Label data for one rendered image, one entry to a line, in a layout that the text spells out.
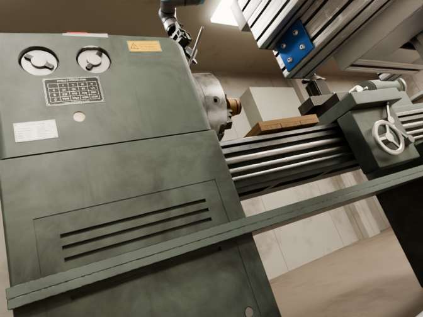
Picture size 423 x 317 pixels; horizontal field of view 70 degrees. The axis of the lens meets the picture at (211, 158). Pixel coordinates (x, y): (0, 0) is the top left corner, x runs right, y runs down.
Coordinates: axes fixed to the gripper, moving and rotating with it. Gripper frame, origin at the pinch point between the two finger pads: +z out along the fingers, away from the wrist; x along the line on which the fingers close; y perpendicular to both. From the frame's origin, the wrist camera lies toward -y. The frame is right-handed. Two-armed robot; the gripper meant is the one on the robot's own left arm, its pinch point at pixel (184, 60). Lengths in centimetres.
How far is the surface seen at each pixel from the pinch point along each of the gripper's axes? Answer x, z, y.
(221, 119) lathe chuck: -2.4, 42.0, 6.2
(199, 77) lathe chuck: -9.3, 24.9, 9.7
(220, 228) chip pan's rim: -28, 87, 7
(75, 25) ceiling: 29, -210, -129
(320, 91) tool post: 49, 33, 31
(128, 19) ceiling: 75, -209, -97
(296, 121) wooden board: 22, 52, 23
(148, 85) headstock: -36, 38, 8
